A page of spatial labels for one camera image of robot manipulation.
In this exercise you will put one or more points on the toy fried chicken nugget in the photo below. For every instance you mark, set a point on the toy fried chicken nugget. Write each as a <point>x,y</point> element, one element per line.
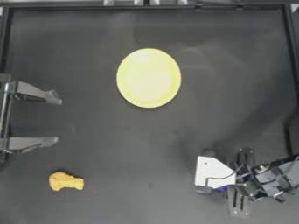
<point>64,181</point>

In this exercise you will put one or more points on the gripper white camera mount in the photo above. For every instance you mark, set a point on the gripper white camera mount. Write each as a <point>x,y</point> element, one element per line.
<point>209,170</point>

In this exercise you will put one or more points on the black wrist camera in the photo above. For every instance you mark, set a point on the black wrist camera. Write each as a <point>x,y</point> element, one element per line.
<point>203,190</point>

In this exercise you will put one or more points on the white frame corner piece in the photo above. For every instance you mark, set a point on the white frame corner piece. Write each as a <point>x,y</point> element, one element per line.
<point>295,8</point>

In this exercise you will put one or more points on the grey frame clamp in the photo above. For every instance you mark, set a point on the grey frame clamp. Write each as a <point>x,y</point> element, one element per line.
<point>108,2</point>
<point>137,2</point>

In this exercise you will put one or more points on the yellow plate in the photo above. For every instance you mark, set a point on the yellow plate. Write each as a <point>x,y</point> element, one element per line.
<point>146,78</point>

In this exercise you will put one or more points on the black metal frame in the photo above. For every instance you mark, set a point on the black metal frame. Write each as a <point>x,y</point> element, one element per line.
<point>77,7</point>

